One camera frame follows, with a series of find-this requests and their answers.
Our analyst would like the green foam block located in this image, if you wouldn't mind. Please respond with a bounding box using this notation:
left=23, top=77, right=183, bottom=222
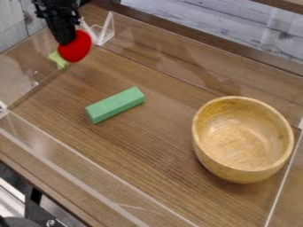
left=86, top=87, right=146, bottom=124

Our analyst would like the black table leg bracket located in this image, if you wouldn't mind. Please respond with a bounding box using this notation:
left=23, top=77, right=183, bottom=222
left=26, top=188, right=67, bottom=227

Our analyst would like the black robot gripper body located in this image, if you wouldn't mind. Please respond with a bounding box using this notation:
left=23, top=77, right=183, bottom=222
left=31, top=0, right=80, bottom=22

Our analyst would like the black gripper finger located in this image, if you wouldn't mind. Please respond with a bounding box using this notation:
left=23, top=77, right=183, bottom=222
left=47, top=19, right=79, bottom=45

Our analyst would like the red plush strawberry toy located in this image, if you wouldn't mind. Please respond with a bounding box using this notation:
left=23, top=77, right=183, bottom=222
left=48, top=30, right=92, bottom=69

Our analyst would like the light wooden bowl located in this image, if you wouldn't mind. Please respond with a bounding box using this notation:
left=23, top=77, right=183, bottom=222
left=193, top=96, right=295, bottom=184

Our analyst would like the clear acrylic tray wall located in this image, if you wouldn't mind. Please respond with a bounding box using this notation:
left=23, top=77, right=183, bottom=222
left=0, top=106, right=198, bottom=227

